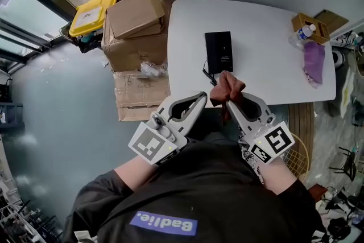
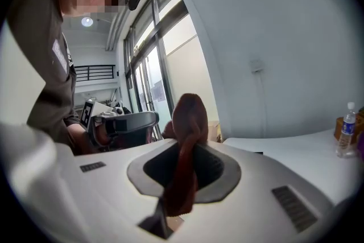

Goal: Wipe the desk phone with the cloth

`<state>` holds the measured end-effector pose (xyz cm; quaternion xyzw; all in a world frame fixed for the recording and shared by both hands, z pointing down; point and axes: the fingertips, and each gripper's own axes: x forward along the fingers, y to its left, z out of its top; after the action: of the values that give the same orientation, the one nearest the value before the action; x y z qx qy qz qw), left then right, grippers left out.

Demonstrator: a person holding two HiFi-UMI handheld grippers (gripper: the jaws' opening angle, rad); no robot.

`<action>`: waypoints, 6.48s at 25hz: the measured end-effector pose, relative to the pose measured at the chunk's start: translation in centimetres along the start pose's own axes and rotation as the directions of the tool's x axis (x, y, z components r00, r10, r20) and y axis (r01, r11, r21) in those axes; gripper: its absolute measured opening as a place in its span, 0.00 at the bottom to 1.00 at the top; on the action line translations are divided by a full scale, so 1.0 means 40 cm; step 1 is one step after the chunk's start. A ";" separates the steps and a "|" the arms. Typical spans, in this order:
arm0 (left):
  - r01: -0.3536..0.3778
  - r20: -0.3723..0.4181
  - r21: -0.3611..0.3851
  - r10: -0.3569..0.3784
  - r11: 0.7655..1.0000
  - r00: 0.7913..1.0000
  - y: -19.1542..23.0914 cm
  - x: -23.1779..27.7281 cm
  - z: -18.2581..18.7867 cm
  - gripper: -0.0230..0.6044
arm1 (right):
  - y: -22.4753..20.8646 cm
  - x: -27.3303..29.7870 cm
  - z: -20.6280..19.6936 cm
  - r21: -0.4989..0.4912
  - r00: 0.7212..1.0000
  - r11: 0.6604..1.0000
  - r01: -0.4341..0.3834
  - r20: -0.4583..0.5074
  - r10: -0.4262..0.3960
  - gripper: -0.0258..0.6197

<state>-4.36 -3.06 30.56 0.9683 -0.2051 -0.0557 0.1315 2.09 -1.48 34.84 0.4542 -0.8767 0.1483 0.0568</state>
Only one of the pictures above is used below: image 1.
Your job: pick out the yellow plastic crate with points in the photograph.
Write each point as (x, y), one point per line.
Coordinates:
(89, 15)

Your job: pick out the large cardboard box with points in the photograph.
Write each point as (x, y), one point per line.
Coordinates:
(133, 51)

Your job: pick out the wooden slatted bench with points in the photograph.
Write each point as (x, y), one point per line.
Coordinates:
(301, 119)

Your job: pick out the flattened cardboard box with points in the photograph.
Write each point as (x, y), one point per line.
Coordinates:
(139, 96)

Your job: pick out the person's right forearm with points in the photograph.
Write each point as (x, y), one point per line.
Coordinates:
(280, 176)

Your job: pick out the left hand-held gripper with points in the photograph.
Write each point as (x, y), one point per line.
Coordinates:
(155, 140)

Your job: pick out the person's black shirt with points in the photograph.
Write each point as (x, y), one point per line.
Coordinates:
(199, 193)

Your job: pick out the brown flat board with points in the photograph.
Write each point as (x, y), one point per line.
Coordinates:
(332, 20)

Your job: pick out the clear plastic water bottle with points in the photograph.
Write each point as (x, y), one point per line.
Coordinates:
(302, 34)

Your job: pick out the person's left forearm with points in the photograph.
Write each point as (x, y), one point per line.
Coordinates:
(133, 173)

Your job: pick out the white round appliance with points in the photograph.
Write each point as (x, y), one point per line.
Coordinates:
(338, 58)

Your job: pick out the black folding stand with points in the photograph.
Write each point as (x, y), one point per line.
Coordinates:
(347, 163)

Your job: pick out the black bag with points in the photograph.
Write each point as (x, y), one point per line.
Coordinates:
(88, 42)

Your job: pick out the brown cloth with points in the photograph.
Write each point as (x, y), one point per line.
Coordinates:
(228, 88)

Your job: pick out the clear plastic bag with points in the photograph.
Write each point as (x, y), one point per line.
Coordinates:
(152, 69)

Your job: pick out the purple cloth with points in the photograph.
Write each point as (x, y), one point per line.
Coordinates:
(313, 62)

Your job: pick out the small cardboard box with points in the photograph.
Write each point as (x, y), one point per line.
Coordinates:
(133, 14)

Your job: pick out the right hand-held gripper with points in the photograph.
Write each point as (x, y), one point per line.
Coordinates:
(273, 140)

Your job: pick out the white desk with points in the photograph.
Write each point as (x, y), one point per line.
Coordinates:
(270, 65)

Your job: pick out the black white speckled fabric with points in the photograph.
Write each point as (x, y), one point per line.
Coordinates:
(251, 162)

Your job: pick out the black desk phone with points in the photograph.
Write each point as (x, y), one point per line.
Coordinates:
(218, 49)

